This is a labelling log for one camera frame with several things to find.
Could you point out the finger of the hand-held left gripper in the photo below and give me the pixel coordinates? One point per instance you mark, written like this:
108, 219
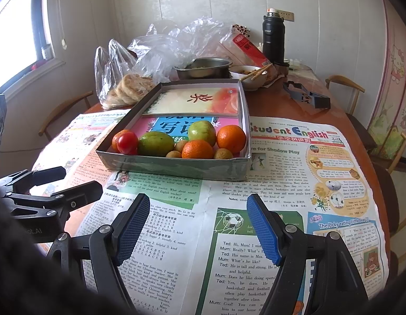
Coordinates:
88, 192
48, 173

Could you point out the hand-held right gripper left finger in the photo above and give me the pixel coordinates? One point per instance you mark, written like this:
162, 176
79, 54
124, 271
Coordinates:
134, 226

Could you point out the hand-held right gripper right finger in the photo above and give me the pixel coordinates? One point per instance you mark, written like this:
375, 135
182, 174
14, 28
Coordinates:
263, 229

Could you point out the small orange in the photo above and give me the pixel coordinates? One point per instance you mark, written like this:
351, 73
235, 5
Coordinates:
115, 139

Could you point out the red tomato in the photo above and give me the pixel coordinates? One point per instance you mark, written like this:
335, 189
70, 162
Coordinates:
127, 142

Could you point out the shallow grey cardboard box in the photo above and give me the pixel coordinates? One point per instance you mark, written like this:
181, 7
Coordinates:
176, 170

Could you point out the oblong green mango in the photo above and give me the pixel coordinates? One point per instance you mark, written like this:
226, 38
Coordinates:
155, 144

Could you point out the small brown longan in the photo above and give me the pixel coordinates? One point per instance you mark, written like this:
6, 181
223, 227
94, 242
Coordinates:
181, 145
222, 153

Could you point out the large orange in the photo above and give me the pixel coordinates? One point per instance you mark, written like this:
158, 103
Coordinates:
231, 138

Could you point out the medium orange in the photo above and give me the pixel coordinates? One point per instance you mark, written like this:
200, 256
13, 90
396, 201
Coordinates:
197, 150

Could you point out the pink and blue book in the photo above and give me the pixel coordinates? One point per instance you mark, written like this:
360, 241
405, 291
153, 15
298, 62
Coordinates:
166, 126

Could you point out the stack of flatbreads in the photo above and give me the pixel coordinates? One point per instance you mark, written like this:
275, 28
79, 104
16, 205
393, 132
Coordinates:
127, 88

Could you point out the dark brown chair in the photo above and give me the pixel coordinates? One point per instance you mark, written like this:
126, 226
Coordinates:
385, 197

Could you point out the cream and orange book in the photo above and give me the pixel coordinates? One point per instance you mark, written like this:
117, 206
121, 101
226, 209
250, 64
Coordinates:
176, 101

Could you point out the white bowl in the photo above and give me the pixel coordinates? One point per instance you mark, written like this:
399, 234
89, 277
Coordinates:
255, 85

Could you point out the window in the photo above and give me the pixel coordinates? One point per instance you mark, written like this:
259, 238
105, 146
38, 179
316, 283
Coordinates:
16, 23

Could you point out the wooden chopstick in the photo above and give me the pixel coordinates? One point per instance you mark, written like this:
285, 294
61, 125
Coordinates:
260, 73
255, 72

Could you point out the brown cooked food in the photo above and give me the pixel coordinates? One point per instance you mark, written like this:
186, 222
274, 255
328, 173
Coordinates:
245, 71

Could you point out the metal pot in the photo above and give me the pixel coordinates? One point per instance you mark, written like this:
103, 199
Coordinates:
206, 73

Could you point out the crumpled clear plastic bag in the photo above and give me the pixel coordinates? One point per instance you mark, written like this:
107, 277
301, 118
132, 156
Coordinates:
189, 39

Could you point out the red label plastic package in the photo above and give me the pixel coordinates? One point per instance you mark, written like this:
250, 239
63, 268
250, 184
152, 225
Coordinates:
247, 44

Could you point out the black thermos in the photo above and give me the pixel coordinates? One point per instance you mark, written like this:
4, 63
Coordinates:
273, 36

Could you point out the black plastic bracket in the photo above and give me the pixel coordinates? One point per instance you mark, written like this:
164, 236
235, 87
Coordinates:
321, 101

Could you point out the cartoon wall poster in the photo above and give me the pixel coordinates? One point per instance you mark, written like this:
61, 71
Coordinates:
393, 72

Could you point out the wall socket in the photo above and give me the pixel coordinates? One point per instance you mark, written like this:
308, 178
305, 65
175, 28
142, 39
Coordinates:
286, 15

